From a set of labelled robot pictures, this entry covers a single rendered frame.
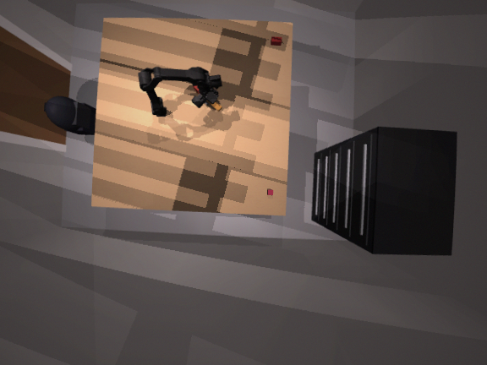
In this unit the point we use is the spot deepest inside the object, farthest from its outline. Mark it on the small red block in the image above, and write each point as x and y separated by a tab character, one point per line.
276	41

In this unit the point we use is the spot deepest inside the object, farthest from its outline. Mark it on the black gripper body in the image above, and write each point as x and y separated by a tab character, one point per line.
198	101

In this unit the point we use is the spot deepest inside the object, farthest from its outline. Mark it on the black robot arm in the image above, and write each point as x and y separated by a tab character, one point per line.
196	76

